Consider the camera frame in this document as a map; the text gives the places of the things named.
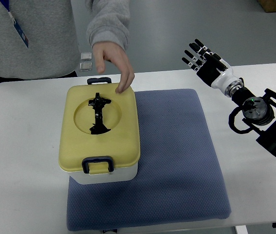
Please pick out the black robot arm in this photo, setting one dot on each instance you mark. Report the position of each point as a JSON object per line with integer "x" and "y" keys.
{"x": 255, "y": 114}

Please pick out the person's bare hand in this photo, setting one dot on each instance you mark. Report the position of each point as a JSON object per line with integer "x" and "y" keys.
{"x": 112, "y": 52}

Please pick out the blue lanyard badge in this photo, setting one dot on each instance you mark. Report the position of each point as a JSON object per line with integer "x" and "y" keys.
{"x": 5, "y": 4}

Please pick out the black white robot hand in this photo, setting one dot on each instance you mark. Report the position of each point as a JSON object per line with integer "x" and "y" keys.
{"x": 212, "y": 69}

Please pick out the metal floor plate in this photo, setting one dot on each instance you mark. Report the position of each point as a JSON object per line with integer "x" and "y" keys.
{"x": 85, "y": 66}
{"x": 86, "y": 56}

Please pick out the yellow box lid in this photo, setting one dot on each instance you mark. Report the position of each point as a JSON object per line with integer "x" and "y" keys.
{"x": 100, "y": 130}

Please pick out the person's grey sweater torso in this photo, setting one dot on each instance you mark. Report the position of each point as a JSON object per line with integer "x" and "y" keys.
{"x": 53, "y": 48}

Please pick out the blue grey cushion mat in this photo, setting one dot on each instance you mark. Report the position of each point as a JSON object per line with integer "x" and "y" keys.
{"x": 179, "y": 178}

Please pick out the white storage box base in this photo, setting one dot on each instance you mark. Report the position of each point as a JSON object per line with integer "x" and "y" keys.
{"x": 99, "y": 173}

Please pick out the upper metal floor plate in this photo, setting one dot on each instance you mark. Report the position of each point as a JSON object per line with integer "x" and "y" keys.
{"x": 86, "y": 56}

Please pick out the grey sweater forearm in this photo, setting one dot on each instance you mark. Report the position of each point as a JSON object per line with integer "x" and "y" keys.
{"x": 109, "y": 22}

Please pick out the lower metal floor plate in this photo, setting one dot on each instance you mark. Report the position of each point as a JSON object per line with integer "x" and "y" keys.
{"x": 85, "y": 66}

